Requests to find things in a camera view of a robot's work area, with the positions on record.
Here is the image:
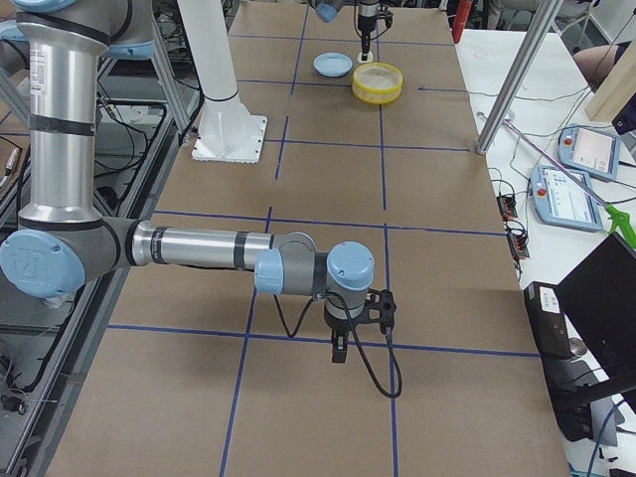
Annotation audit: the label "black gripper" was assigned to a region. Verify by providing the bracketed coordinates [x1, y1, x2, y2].
[358, 3, 376, 56]
[325, 313, 351, 364]

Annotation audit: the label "white steamed bun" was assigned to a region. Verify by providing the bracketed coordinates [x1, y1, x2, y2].
[357, 52, 374, 64]

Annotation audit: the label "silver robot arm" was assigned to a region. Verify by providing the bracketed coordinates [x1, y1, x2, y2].
[308, 0, 387, 64]
[1, 1, 381, 363]

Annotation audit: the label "yellow round steamer basket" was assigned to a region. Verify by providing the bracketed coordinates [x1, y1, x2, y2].
[352, 62, 403, 105]

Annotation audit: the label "light blue plate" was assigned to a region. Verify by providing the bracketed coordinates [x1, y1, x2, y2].
[313, 52, 353, 78]

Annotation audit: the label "red cylinder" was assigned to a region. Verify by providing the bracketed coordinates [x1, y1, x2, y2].
[451, 0, 473, 44]

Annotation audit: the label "near orange black adapter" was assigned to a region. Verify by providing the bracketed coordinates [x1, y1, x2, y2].
[507, 231, 530, 260]

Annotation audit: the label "orange black adapter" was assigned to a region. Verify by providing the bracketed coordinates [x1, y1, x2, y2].
[496, 195, 518, 221]
[507, 231, 530, 260]

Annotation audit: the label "far orange black adapter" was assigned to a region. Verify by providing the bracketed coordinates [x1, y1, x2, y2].
[496, 195, 518, 221]

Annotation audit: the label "seated person in beige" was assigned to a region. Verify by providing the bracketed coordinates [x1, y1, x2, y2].
[572, 41, 631, 91]

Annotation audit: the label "far blue teach pendant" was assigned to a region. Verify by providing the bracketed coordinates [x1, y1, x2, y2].
[557, 124, 621, 182]

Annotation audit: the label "blue teach pendant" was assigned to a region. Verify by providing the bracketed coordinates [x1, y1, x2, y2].
[530, 165, 603, 232]
[557, 124, 621, 182]

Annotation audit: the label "near blue teach pendant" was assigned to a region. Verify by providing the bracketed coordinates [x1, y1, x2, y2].
[530, 165, 603, 232]

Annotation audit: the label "wooden board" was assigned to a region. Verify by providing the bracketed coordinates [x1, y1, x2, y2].
[585, 43, 635, 133]

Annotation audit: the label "black computer monitor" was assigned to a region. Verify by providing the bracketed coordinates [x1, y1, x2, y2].
[554, 233, 635, 411]

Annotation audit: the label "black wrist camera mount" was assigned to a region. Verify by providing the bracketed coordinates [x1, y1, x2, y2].
[357, 288, 397, 328]
[376, 2, 394, 29]

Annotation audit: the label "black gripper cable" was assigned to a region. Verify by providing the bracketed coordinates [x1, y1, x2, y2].
[272, 291, 403, 398]

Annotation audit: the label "aluminium frame post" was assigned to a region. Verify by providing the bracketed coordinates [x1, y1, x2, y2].
[476, 0, 563, 155]

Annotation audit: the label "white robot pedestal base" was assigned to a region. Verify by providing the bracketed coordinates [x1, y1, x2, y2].
[178, 0, 267, 164]

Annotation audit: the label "green handled reacher grabber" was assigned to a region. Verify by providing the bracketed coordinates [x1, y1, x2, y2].
[503, 118, 636, 248]

